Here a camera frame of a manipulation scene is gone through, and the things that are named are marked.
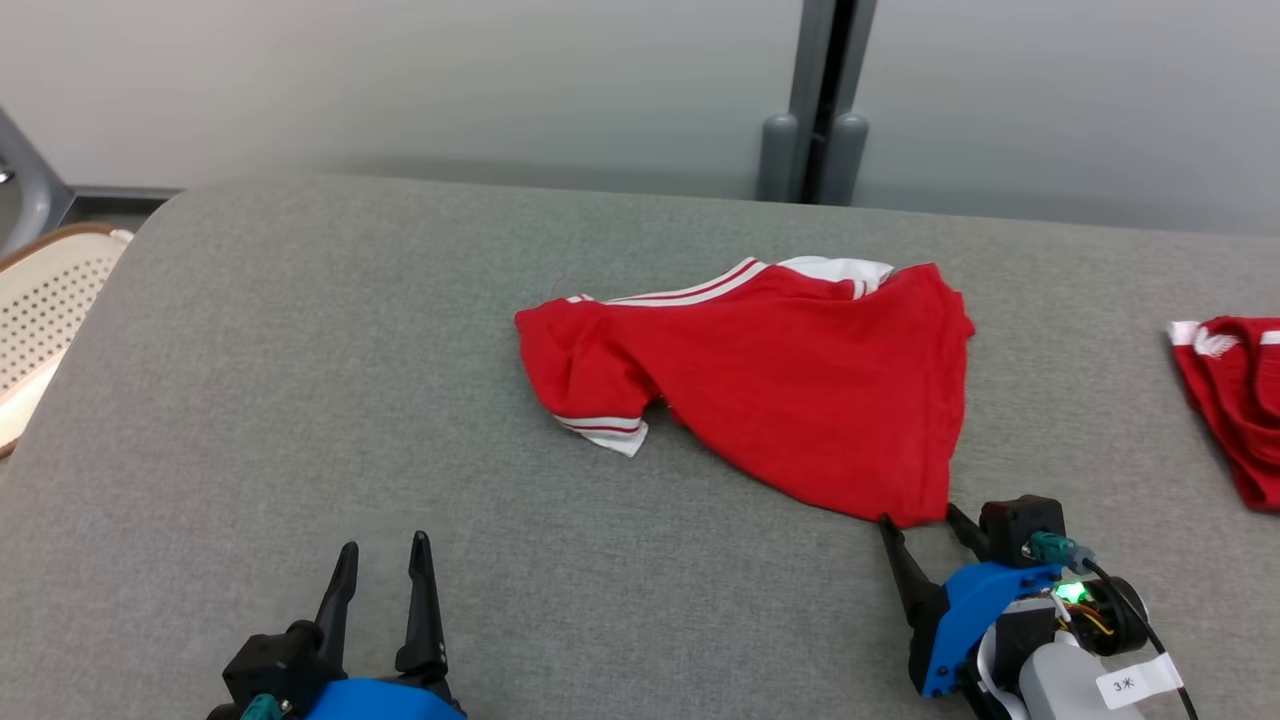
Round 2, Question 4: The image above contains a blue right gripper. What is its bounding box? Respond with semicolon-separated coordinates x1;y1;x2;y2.
878;503;1066;698

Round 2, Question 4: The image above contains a grey metal frame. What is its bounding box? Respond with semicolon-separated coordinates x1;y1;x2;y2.
0;105;181;256

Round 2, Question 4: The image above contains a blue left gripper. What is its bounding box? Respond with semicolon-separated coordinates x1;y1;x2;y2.
300;531;469;720

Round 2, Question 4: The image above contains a white perforated laundry basket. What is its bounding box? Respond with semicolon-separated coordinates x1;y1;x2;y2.
0;223;135;459

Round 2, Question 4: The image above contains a grey partition post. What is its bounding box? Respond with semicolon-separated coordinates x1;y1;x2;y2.
757;0;879;206

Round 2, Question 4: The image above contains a red and white shirt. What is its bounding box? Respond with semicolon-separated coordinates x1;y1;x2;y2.
514;256;976;529

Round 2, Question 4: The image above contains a folded red garment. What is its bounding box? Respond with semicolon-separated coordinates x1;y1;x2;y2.
1167;316;1280;513

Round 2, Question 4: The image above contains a white paper label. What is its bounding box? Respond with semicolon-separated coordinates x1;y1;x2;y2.
1095;655;1185;709

